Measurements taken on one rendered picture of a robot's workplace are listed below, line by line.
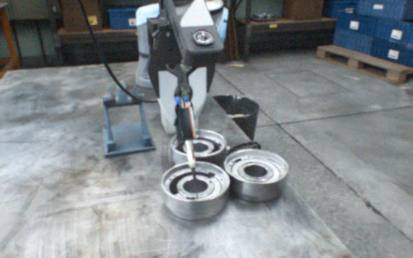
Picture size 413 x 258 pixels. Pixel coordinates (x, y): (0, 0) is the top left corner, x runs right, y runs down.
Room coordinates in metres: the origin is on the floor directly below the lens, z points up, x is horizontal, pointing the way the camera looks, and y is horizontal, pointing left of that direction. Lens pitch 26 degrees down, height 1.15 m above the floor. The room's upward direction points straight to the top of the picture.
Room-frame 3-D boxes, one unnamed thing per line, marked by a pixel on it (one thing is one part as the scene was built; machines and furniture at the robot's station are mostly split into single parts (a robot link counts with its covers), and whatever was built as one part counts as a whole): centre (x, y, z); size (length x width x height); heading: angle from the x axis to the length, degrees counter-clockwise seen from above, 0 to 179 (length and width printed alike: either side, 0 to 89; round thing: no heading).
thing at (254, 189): (0.48, -0.09, 0.82); 0.10 x 0.10 x 0.04
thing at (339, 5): (4.90, -1.86, 0.56); 0.52 x 0.38 x 0.22; 104
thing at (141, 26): (1.05, 0.13, 0.97); 0.13 x 0.12 x 0.14; 87
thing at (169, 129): (0.72, 0.06, 0.82); 0.08 x 0.07 x 0.05; 17
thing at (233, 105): (1.76, -0.13, 0.21); 0.34 x 0.34 x 0.43
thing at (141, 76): (1.05, 0.14, 0.85); 0.15 x 0.15 x 0.10
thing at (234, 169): (0.48, -0.09, 0.82); 0.08 x 0.08 x 0.02
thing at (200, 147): (0.56, 0.01, 0.82); 0.10 x 0.10 x 0.04
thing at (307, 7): (4.71, -1.26, 0.67); 0.52 x 0.43 x 0.43; 107
